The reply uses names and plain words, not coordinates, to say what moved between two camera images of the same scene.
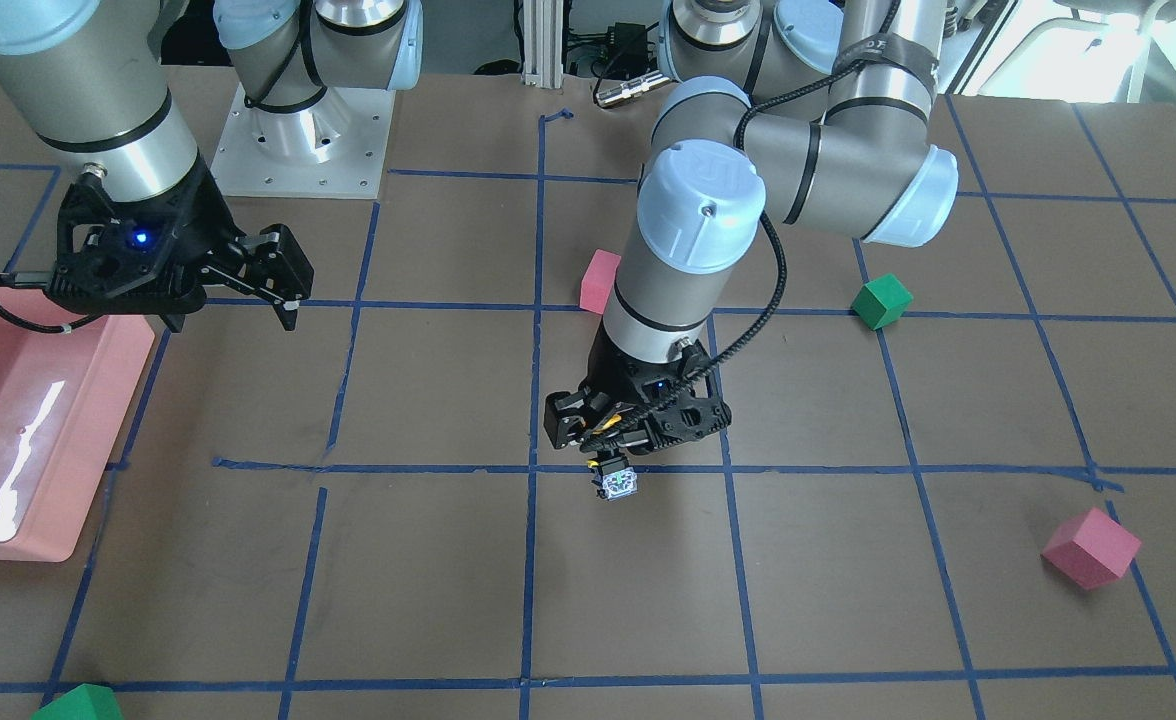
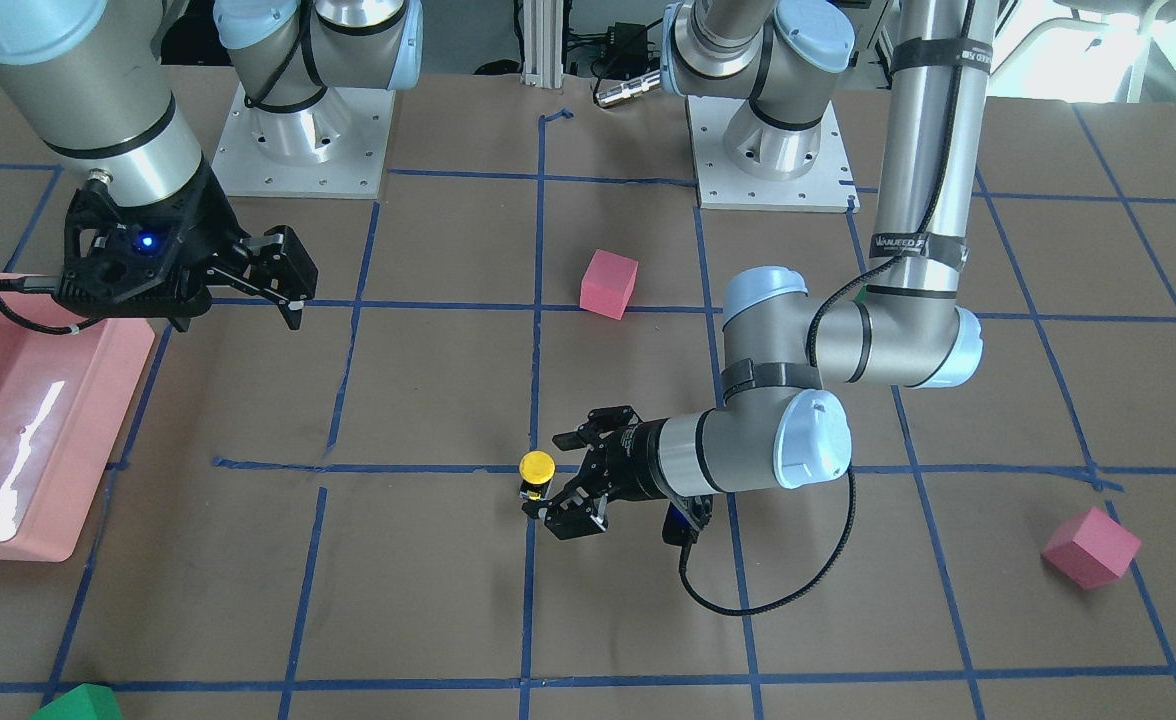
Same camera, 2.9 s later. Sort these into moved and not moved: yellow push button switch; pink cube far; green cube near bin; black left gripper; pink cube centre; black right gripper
Moved: black left gripper; yellow push button switch
Not moved: black right gripper; pink cube centre; green cube near bin; pink cube far
